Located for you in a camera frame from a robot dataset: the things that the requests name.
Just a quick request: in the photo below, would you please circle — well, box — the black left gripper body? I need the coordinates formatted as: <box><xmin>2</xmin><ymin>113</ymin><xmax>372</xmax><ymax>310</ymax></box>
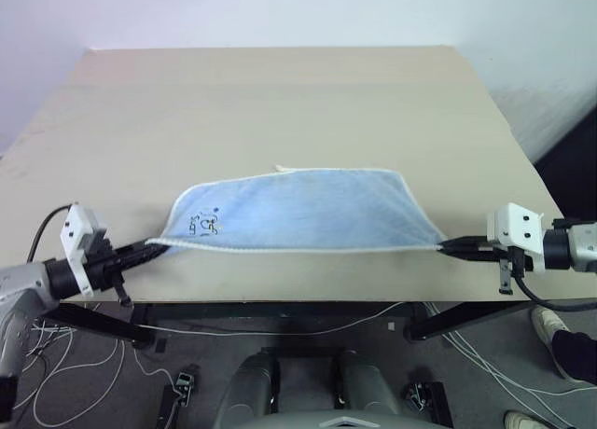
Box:
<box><xmin>81</xmin><ymin>229</ymin><xmax>135</xmax><ymax>310</ymax></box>

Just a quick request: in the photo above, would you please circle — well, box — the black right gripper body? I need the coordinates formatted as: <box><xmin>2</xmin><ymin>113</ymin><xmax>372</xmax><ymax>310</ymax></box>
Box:
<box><xmin>477</xmin><ymin>240</ymin><xmax>535</xmax><ymax>296</ymax></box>

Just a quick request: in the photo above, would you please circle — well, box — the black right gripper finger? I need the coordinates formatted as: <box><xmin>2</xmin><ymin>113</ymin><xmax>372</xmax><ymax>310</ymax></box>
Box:
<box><xmin>442</xmin><ymin>234</ymin><xmax>489</xmax><ymax>251</ymax></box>
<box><xmin>437</xmin><ymin>244</ymin><xmax>496</xmax><ymax>263</ymax></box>

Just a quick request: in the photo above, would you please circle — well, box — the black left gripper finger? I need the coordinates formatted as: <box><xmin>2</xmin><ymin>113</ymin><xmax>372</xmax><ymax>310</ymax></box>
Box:
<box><xmin>113</xmin><ymin>240</ymin><xmax>158</xmax><ymax>260</ymax></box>
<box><xmin>118</xmin><ymin>244</ymin><xmax>168</xmax><ymax>270</ymax></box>

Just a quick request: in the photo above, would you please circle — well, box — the light blue towel white trim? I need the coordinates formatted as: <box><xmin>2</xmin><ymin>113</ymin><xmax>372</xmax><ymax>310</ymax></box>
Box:
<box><xmin>147</xmin><ymin>164</ymin><xmax>448</xmax><ymax>256</ymax></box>

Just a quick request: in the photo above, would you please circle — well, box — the white sneaker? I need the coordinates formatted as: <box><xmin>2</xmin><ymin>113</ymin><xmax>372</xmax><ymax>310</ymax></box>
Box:
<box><xmin>531</xmin><ymin>306</ymin><xmax>571</xmax><ymax>350</ymax></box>
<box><xmin>504</xmin><ymin>409</ymin><xmax>557</xmax><ymax>429</ymax></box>

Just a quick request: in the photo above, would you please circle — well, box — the dark trouser leg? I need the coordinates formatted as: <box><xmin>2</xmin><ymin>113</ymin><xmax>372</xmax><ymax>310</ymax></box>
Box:
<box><xmin>551</xmin><ymin>328</ymin><xmax>597</xmax><ymax>383</ymax></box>

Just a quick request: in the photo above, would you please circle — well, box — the grey robot torso edge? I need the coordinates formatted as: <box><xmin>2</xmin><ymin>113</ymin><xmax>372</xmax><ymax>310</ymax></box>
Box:
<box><xmin>255</xmin><ymin>411</ymin><xmax>422</xmax><ymax>429</ymax></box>

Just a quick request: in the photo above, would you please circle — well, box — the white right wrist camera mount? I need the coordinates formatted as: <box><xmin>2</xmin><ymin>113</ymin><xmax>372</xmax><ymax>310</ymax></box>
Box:
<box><xmin>485</xmin><ymin>202</ymin><xmax>548</xmax><ymax>275</ymax></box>

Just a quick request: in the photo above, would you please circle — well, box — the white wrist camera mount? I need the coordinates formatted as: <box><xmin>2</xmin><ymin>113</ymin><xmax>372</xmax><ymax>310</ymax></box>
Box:
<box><xmin>485</xmin><ymin>202</ymin><xmax>548</xmax><ymax>275</ymax></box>
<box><xmin>60</xmin><ymin>203</ymin><xmax>107</xmax><ymax>299</ymax></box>

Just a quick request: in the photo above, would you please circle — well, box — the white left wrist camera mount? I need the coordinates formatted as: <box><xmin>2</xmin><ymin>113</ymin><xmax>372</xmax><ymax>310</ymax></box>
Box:
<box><xmin>60</xmin><ymin>203</ymin><xmax>107</xmax><ymax>299</ymax></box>

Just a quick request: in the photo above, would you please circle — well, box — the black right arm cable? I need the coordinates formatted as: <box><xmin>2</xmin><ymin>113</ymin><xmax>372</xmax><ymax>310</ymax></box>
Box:
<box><xmin>511</xmin><ymin>259</ymin><xmax>597</xmax><ymax>314</ymax></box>

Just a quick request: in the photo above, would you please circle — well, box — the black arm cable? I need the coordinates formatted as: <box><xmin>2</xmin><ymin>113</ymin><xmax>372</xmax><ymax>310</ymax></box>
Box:
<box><xmin>511</xmin><ymin>259</ymin><xmax>597</xmax><ymax>314</ymax></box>
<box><xmin>27</xmin><ymin>205</ymin><xmax>72</xmax><ymax>264</ymax></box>

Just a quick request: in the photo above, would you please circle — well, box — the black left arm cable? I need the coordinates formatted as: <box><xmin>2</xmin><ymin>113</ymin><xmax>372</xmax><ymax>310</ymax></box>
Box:
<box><xmin>27</xmin><ymin>205</ymin><xmax>72</xmax><ymax>264</ymax></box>

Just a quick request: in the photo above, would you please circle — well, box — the tangled white floor cable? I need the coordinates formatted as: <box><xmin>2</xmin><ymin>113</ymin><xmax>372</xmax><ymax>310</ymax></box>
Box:
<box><xmin>9</xmin><ymin>318</ymin><xmax>181</xmax><ymax>409</ymax></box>

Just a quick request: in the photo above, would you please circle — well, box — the white floor cable bundle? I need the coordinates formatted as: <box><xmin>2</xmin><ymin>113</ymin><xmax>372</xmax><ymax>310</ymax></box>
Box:
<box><xmin>422</xmin><ymin>300</ymin><xmax>597</xmax><ymax>398</ymax></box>

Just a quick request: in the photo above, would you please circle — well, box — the long white floor cable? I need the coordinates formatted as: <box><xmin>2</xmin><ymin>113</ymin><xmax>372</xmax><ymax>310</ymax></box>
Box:
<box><xmin>132</xmin><ymin>300</ymin><xmax>423</xmax><ymax>337</ymax></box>

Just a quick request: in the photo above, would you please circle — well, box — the black metal table frame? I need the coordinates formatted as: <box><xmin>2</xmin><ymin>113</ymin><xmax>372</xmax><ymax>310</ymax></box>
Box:
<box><xmin>42</xmin><ymin>299</ymin><xmax>597</xmax><ymax>349</ymax></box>

